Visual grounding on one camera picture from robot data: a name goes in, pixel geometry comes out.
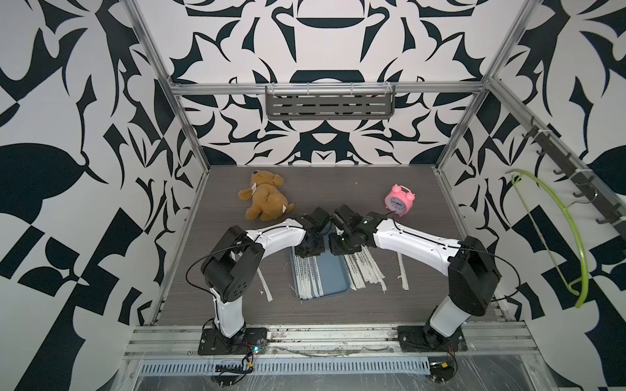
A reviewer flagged white paper-wrapped straw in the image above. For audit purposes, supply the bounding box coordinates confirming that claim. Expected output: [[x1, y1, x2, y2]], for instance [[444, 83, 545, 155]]
[[292, 256, 303, 300], [397, 253, 410, 291], [299, 257, 311, 300]]

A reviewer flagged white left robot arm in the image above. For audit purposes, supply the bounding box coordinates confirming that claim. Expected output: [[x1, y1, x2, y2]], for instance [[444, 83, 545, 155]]
[[198, 208, 330, 356]]

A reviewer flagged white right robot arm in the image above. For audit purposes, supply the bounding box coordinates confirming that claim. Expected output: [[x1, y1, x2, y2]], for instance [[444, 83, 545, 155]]
[[329, 205, 501, 353]]

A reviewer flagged blue storage box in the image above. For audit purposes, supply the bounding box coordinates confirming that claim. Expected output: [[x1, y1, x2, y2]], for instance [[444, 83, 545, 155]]
[[290, 245, 350, 301]]

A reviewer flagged brown teddy bear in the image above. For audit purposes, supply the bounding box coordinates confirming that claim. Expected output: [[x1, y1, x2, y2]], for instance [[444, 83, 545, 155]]
[[237, 169, 295, 222]]

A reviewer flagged pink alarm clock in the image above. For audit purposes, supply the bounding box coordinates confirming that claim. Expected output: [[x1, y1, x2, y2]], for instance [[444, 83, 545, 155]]
[[384, 184, 416, 217]]

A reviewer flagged green plastic hanger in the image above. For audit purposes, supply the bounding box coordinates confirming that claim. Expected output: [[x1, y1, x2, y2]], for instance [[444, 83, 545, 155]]
[[507, 169, 590, 309]]

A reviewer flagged grey metal wall shelf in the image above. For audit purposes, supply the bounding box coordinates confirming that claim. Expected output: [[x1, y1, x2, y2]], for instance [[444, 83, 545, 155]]
[[264, 82, 395, 121]]

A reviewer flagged white cable duct strip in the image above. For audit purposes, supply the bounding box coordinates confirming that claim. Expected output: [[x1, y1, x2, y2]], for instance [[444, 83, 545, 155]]
[[139, 356, 430, 376]]

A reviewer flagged grey wall hook rack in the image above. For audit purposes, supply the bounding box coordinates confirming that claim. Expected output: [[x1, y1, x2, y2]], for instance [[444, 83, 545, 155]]
[[522, 117, 625, 236]]

